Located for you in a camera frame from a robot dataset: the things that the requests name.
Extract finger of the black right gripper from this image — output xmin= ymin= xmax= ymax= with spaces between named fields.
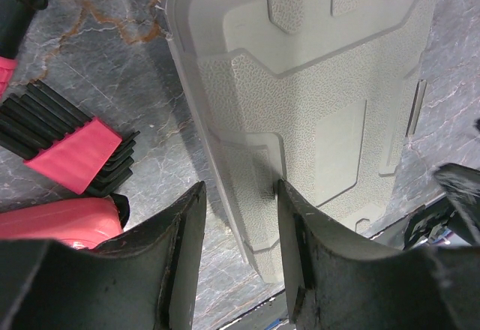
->
xmin=433 ymin=163 xmax=479 ymax=246

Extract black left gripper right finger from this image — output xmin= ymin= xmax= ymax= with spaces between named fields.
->
xmin=277 ymin=180 xmax=479 ymax=329

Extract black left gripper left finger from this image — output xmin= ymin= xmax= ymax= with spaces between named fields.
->
xmin=1 ymin=181 xmax=206 ymax=329

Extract grey plastic tool case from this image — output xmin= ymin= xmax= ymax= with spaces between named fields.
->
xmin=162 ymin=0 xmax=437 ymax=283

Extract pink handled screwdriver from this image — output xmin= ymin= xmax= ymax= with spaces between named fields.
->
xmin=0 ymin=0 xmax=48 ymax=93

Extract pink tape measure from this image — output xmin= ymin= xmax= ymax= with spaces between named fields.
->
xmin=1 ymin=193 xmax=131 ymax=249

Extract hex keys in pink holder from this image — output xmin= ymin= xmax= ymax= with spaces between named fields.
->
xmin=1 ymin=81 xmax=139 ymax=197

